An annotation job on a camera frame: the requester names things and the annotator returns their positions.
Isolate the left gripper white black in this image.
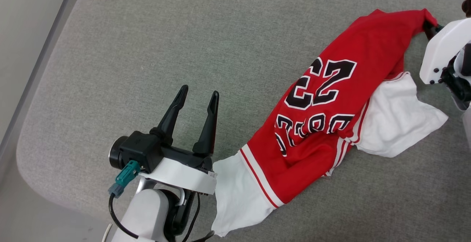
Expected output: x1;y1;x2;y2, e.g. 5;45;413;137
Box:
138;85;220;196

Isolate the teal cable connector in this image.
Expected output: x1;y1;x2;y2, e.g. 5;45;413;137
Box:
107;160;141;199

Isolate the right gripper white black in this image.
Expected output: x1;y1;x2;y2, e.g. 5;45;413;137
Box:
419;18;471;111

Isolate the red white basketball jersey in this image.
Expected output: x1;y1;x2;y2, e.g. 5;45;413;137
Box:
211;8;449;237

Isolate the grey fabric sofa seat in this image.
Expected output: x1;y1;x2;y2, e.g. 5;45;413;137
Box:
16;0;471;242

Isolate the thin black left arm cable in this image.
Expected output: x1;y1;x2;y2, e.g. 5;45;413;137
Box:
108;193;141;240

